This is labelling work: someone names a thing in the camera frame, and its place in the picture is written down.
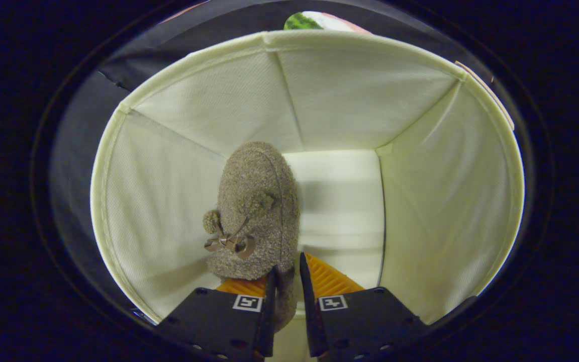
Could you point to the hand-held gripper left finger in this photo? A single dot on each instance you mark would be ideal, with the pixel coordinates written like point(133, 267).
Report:
point(269, 322)

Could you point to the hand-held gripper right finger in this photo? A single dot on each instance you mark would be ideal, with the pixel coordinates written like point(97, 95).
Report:
point(309, 322)

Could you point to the brown fuzzy bow shoe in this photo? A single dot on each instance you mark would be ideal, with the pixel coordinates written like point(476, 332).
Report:
point(254, 191)

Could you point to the cream fabric storage box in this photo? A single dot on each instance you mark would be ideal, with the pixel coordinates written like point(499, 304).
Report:
point(345, 100)

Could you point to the watermelon slice plush toy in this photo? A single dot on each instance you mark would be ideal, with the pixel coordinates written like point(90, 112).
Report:
point(319, 21)

